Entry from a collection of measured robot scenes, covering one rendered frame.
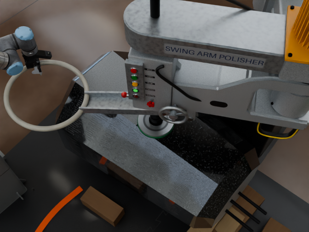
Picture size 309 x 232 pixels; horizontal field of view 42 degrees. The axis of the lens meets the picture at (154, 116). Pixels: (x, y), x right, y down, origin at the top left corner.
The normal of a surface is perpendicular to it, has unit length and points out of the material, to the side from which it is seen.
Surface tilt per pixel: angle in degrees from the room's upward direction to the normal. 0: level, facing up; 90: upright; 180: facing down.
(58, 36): 0
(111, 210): 0
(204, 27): 0
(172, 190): 45
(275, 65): 90
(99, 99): 15
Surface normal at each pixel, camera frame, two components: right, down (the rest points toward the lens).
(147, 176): -0.45, 0.11
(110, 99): -0.26, -0.54
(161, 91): -0.20, 0.84
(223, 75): -0.63, -0.50
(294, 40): 0.00, -0.51
